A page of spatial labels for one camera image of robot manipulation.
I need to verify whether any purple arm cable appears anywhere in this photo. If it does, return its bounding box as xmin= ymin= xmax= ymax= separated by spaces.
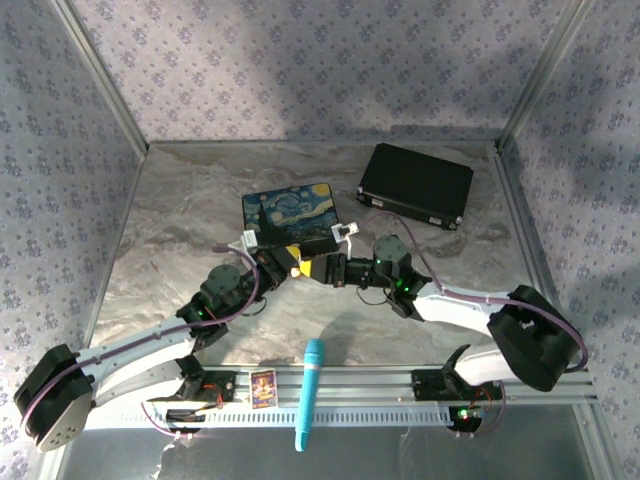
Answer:
xmin=19 ymin=243 xmax=261 ymax=441
xmin=359 ymin=211 xmax=589 ymax=372

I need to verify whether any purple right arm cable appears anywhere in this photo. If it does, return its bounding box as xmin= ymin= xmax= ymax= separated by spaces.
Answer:
xmin=359 ymin=211 xmax=589 ymax=372

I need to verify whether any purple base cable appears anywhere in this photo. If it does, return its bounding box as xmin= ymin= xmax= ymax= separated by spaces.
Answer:
xmin=452 ymin=379 xmax=508 ymax=442
xmin=141 ymin=401 xmax=221 ymax=442

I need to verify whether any aluminium frame post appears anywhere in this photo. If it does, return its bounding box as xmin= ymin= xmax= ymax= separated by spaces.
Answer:
xmin=496 ymin=0 xmax=596 ymax=154
xmin=48 ymin=0 xmax=150 ymax=154

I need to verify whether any starry night painting box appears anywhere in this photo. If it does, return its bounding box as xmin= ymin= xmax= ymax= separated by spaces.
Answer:
xmin=241 ymin=182 xmax=346 ymax=252

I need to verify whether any small colourful card box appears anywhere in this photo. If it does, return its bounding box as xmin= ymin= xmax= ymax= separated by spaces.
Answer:
xmin=248 ymin=368 xmax=278 ymax=410

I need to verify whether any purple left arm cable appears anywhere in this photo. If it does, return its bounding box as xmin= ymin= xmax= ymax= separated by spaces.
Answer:
xmin=19 ymin=243 xmax=261 ymax=441

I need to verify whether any aluminium mounting rail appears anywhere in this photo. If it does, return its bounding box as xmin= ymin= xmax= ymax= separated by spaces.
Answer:
xmin=199 ymin=364 xmax=599 ymax=407

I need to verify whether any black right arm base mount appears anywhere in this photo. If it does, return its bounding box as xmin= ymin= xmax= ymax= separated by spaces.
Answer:
xmin=410 ymin=368 xmax=506 ymax=434

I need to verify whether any black hard case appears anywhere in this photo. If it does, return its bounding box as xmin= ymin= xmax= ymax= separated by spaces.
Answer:
xmin=356 ymin=142 xmax=475 ymax=232

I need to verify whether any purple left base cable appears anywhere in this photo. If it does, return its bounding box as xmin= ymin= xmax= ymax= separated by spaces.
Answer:
xmin=141 ymin=401 xmax=221 ymax=442

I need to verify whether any white slotted cable duct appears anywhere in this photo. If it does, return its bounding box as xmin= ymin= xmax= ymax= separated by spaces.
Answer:
xmin=84 ymin=410 xmax=457 ymax=429

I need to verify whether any blue marker pen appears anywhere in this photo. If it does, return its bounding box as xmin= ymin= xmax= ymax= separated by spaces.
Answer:
xmin=293 ymin=338 xmax=327 ymax=453

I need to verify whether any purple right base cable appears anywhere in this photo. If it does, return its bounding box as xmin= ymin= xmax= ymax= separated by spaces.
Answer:
xmin=452 ymin=379 xmax=508 ymax=442

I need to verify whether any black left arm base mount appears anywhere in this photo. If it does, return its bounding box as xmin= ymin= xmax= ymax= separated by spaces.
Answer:
xmin=144 ymin=367 xmax=237 ymax=434

